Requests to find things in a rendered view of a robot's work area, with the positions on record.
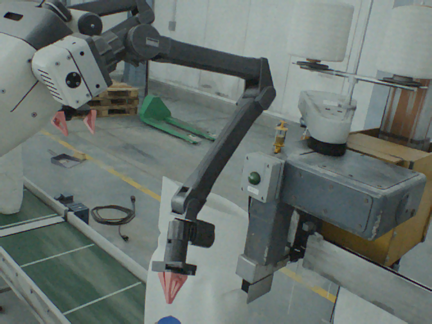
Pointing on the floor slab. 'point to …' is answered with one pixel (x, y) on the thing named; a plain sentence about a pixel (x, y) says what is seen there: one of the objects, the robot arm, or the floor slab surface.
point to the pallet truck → (160, 111)
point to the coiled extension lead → (116, 219)
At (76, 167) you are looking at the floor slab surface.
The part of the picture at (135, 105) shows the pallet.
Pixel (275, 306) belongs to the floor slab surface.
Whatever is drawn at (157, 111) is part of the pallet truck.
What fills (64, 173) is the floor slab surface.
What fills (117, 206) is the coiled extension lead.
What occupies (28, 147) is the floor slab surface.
